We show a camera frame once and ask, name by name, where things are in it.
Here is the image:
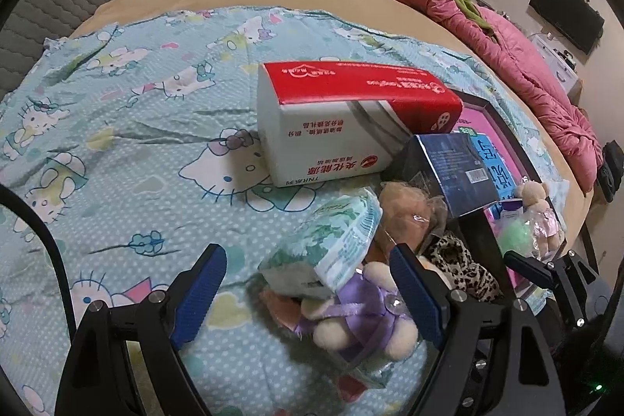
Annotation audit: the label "leopard print cloth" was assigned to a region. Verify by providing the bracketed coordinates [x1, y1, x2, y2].
[424, 231, 502, 302]

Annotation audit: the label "cream plush purple dress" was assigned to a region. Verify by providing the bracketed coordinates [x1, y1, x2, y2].
[295, 262, 419, 368]

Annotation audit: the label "pink tissue pack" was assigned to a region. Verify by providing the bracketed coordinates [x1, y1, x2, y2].
[260, 287, 314, 336]

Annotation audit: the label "green white tissue pack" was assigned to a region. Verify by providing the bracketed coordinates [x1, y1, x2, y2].
[258, 188, 383, 300]

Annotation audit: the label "green ball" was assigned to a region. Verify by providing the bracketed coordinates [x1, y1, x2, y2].
[496, 219, 534, 257]

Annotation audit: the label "brown toy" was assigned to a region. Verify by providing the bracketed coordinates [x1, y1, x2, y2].
[374, 182, 449, 260]

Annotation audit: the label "beige bear pink dress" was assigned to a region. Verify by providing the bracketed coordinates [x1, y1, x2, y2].
[515, 181, 566, 260]

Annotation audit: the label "dark shallow tray box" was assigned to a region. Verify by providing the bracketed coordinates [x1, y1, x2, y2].
[450, 89, 569, 300]

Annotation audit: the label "dark blue small box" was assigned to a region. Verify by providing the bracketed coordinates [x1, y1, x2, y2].
[381, 133, 499, 218]

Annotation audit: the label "pink and blue book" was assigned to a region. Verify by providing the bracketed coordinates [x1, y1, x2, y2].
[458, 100, 562, 295]

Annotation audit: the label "dark clothes on chair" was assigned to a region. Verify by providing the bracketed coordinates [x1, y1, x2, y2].
[597, 140, 624, 203]

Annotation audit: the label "Hello Kitty blue cloth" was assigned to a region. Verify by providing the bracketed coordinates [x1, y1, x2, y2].
[1, 7, 569, 415]

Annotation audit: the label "red white tissue box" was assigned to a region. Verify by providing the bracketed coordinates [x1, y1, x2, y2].
[257, 61, 463, 187]

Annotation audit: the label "pink quilted duvet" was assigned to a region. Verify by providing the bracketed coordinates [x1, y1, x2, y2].
[372, 0, 606, 195]

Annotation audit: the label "white drawer cabinet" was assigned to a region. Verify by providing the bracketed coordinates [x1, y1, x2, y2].
[529, 34, 583, 106]

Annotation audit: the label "green garment on duvet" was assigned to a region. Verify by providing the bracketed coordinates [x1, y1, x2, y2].
[454, 0, 495, 39]

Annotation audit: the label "black cable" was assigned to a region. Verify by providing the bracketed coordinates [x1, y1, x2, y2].
[0, 184, 80, 343]

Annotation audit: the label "wall mounted black television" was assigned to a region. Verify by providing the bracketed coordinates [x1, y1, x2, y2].
[529, 0, 605, 55]

